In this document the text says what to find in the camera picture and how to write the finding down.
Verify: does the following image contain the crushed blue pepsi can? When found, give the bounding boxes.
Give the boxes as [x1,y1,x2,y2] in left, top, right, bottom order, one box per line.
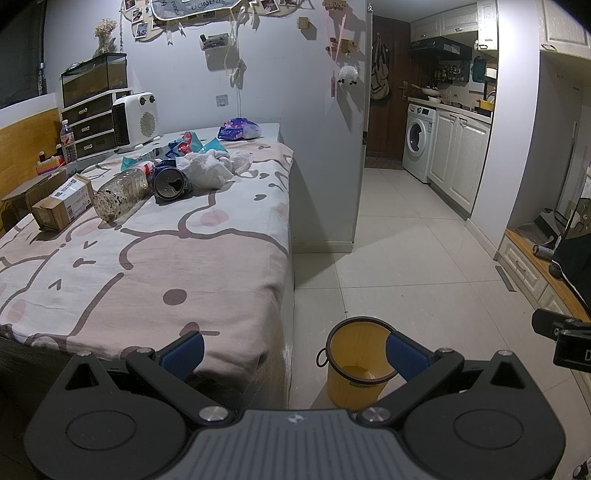
[151,159,193,204]

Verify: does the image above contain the clear plastic bottle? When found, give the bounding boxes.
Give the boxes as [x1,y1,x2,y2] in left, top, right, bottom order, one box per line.
[93,168,150,222]

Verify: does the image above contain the white tissue paper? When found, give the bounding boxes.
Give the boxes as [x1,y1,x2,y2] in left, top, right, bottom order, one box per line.
[176,149,253,190]

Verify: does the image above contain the small cardboard box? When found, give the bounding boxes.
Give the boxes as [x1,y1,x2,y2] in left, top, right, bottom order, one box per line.
[32,174,94,232]

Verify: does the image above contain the blue snack wrapper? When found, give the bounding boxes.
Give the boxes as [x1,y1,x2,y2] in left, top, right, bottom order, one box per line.
[164,131,226,159]

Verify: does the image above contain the yellow plastic trash bin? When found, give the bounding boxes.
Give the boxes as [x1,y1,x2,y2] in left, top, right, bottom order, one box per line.
[317,316,398,412]

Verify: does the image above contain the open cardboard box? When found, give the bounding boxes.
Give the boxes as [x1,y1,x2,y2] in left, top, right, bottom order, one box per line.
[1,168,67,220]

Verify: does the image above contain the white kitchen cabinets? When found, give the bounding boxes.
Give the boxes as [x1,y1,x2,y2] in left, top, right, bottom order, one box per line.
[427,109,491,214]

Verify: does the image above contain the purple tissue pack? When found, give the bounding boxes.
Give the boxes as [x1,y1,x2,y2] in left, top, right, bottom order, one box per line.
[217,117,262,141]

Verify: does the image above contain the white washing machine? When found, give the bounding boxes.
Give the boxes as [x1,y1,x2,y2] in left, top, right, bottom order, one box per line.
[403,103,437,184]

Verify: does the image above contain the white space heater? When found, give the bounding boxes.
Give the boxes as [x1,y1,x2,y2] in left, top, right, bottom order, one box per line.
[111,92,160,152]

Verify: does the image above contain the black drawer organizer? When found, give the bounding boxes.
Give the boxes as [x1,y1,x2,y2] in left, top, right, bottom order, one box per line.
[61,89,131,160]

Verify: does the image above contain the white sheep plush toy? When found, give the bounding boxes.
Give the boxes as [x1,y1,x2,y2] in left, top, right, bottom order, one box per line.
[337,65,359,86]

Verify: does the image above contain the glass fish tank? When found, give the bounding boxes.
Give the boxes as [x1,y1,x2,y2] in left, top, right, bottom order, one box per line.
[60,53,128,107]

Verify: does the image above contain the wall photo collage board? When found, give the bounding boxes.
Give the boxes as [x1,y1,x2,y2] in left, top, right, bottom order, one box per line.
[119,1,303,42]

